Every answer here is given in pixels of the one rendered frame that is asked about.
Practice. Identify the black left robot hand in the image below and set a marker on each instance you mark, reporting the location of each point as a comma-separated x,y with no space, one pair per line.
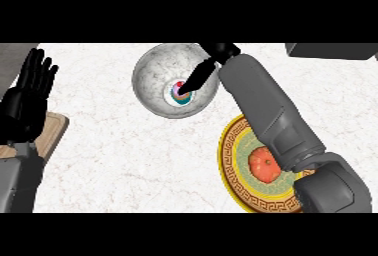
26,100

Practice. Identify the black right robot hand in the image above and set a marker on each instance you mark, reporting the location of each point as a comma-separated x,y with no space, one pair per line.
203,71

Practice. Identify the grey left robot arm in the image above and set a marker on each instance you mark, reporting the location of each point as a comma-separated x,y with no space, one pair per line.
18,180

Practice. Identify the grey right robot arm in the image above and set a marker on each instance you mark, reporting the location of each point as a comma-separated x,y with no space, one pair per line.
290,133

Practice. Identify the grey marbled bowl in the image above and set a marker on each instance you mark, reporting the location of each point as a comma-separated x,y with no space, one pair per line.
170,80

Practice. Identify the colourful cupcake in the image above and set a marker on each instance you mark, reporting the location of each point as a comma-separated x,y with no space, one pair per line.
181,96

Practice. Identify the yellow patterned plate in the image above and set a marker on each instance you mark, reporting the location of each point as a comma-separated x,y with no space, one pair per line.
256,176

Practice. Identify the grey block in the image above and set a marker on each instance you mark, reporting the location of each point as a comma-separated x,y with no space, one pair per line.
12,61

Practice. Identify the wooden cutting board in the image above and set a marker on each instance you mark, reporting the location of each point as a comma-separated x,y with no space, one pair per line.
49,136

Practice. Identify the dark grey appliance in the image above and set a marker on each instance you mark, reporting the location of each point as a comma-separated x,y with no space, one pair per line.
330,50

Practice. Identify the orange tomato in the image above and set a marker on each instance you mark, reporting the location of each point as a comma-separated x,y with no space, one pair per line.
263,165

